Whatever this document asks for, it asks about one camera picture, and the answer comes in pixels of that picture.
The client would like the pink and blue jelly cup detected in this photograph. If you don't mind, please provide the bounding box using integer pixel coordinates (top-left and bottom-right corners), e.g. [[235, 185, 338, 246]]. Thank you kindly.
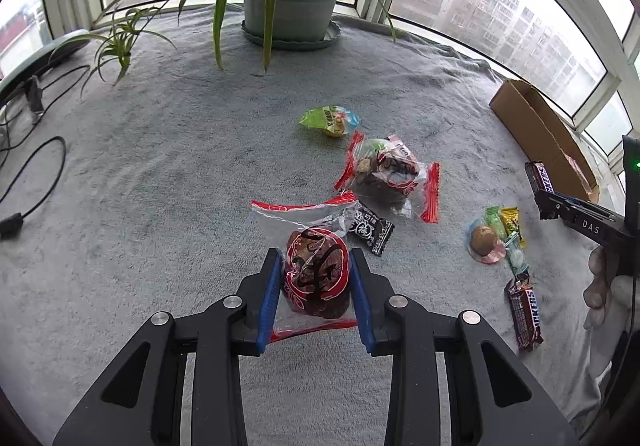
[[466, 221, 506, 265]]

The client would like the cardboard box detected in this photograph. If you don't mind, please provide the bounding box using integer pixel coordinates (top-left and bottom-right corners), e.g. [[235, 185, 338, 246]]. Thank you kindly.
[[489, 78, 601, 204]]

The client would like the yellow candy packet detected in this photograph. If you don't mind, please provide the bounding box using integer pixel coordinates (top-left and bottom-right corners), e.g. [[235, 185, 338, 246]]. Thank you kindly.
[[500, 207, 528, 249]]

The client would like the dark curved stand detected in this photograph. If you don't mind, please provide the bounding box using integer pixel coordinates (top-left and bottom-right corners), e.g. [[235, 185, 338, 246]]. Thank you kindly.
[[0, 28, 91, 107]]

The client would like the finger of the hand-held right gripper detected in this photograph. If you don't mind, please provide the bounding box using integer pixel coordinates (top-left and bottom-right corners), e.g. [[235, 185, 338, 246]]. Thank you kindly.
[[534, 190, 626, 247], [550, 192, 623, 223]]

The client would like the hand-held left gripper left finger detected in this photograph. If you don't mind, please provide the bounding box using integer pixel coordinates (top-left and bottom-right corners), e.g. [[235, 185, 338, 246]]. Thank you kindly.
[[52, 247, 286, 446]]

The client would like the black cable with inline switch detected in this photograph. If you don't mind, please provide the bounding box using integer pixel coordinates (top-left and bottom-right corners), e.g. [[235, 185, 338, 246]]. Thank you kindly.
[[0, 136, 68, 239]]

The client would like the spider plant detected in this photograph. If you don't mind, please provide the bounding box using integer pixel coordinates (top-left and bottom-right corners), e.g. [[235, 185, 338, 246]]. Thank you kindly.
[[50, 0, 401, 87]]

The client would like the brown chocolate bar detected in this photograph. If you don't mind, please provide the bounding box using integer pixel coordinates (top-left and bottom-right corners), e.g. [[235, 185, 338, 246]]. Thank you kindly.
[[524, 161, 557, 194], [504, 276, 545, 353]]

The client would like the person's right hand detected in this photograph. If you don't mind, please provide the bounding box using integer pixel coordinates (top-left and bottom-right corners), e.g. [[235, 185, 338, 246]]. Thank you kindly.
[[583, 243, 640, 332]]

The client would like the clear red-edged date packet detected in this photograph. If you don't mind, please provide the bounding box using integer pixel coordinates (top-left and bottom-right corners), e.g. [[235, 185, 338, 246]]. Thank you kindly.
[[248, 198, 361, 344], [334, 131, 442, 224]]

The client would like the small black snack packet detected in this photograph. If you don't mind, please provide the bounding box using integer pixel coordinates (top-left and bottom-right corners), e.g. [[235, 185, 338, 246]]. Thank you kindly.
[[346, 206, 396, 257]]

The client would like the black plug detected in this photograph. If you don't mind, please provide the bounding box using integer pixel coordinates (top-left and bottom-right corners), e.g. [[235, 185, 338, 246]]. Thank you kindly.
[[25, 78, 45, 114]]

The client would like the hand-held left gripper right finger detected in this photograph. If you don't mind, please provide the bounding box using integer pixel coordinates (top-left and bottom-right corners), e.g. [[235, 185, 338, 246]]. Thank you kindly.
[[349, 247, 581, 446]]

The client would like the green lidded jelly cup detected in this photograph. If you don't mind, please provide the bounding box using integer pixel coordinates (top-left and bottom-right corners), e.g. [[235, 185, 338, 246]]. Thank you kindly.
[[299, 104, 362, 140]]

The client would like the pale green candy packet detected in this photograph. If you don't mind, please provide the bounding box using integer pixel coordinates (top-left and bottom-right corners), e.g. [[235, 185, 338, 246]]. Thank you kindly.
[[502, 232, 531, 277]]

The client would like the grey blanket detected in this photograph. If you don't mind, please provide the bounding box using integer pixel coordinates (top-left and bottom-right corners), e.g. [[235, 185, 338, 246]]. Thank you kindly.
[[0, 6, 621, 446]]

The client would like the green pot saucer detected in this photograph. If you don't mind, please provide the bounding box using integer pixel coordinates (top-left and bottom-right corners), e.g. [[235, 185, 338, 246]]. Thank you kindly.
[[240, 18, 342, 51]]

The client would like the green plant pot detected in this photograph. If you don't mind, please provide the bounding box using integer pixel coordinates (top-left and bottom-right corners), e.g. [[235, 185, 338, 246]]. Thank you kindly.
[[237, 0, 351, 43]]

